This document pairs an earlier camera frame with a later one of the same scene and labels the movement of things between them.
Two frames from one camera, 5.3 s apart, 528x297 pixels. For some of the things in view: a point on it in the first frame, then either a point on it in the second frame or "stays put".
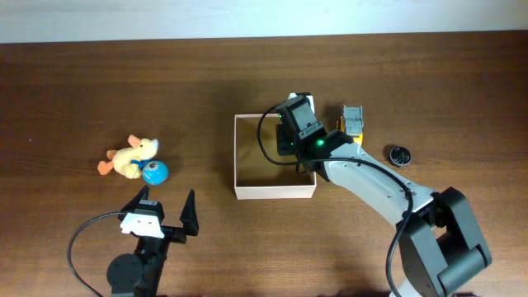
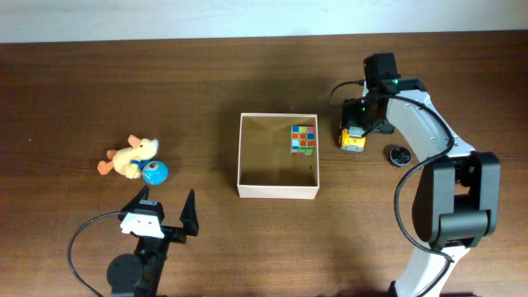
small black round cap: [400, 157] stays put
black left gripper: [190, 223] stays put
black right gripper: [283, 147] to [350, 115]
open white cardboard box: [256, 176] stays put
